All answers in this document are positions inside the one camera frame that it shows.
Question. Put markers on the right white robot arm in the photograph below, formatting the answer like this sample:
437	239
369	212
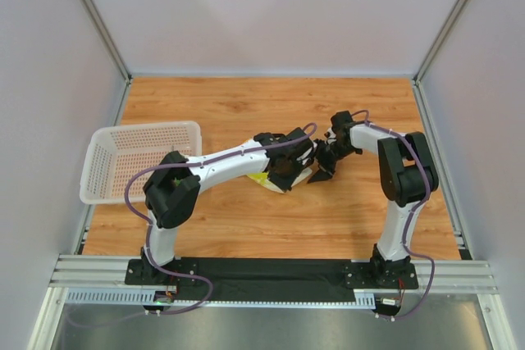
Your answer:
408	178

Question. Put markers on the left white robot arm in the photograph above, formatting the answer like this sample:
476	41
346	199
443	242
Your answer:
172	190

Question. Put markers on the left aluminium frame post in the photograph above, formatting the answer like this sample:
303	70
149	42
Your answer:
104	34

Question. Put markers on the white perforated plastic basket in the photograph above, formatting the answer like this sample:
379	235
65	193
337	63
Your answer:
117	153

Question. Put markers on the lime yellow towel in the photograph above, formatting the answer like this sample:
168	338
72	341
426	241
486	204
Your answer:
262	180

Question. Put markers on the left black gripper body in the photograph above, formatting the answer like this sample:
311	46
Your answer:
288	178

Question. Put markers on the right aluminium frame post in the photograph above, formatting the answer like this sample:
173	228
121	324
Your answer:
442	36

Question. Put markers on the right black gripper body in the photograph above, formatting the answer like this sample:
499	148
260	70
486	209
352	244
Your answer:
325	161

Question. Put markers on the aluminium front rail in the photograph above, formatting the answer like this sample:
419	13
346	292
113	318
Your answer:
451	277

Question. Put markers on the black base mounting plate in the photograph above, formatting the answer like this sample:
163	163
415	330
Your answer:
294	280

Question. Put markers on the aluminium frame post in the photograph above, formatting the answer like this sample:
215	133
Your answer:
442	36
104	34

